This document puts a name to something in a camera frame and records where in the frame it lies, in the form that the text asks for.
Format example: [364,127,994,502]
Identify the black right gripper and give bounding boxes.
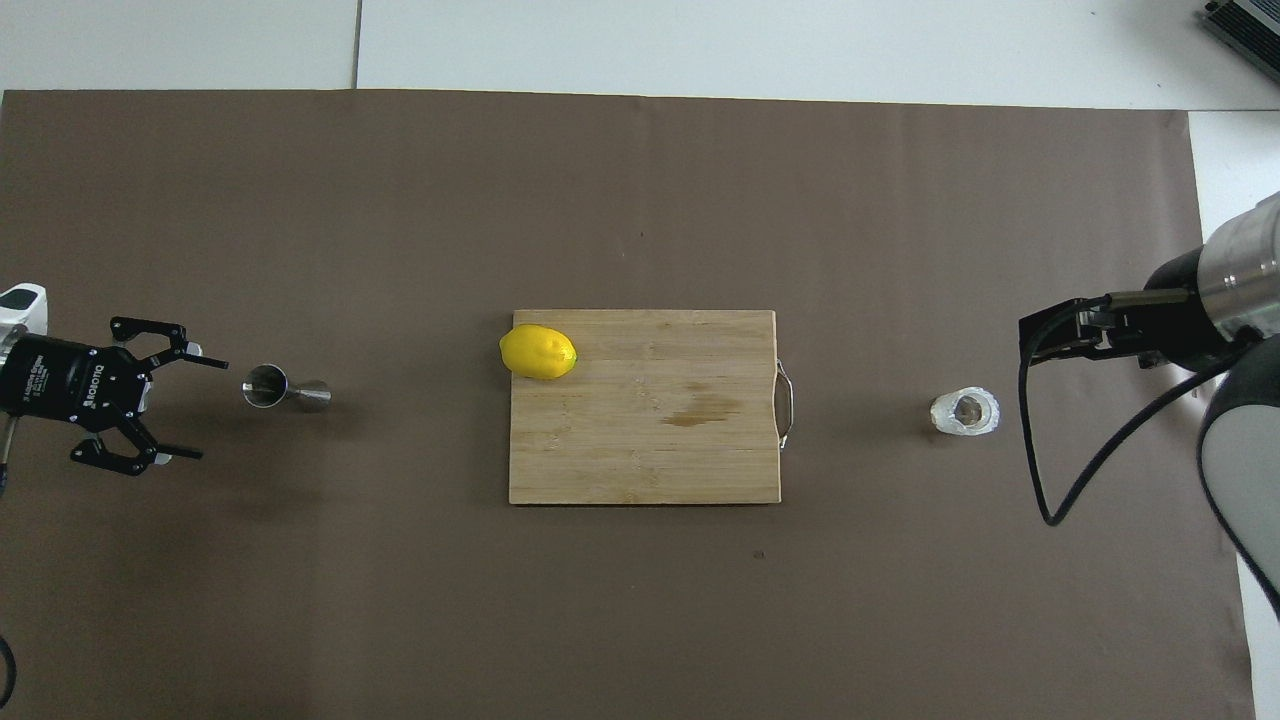
[1019,245,1237,373]

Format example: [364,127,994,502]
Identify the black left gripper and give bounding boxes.
[0,316,229,478]

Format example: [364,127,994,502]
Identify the steel double jigger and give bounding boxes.
[242,363,333,414]

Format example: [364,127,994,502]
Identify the clear textured glass cup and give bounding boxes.
[930,386,1001,437]

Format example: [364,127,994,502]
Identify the brown table mat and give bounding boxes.
[0,88,1257,720]

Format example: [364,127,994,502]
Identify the grey ribbed device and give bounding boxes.
[1198,0,1280,61]

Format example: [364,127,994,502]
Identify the yellow lemon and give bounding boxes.
[499,324,579,381]

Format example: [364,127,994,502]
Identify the wooden cutting board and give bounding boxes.
[508,308,796,506]

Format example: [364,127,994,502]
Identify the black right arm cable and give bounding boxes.
[1017,290,1261,528]

